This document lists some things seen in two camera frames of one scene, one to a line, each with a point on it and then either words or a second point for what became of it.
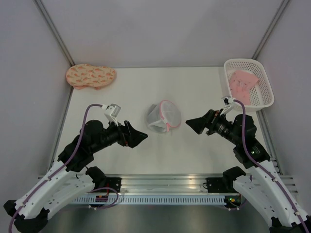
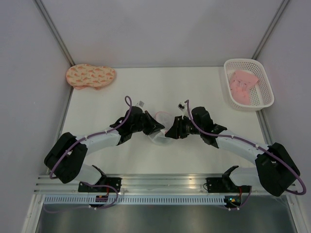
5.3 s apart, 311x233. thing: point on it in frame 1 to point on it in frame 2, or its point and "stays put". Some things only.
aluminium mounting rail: x=174 y=184 stays put
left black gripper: x=129 y=135 to x=153 y=125
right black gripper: x=212 y=118 to x=176 y=130
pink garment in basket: x=240 y=82 stays put
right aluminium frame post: x=270 y=29 stays put
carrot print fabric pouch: x=80 y=76 stays put
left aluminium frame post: x=54 y=31 stays put
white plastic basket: x=247 y=81 stays put
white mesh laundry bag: x=161 y=117 to x=166 y=120
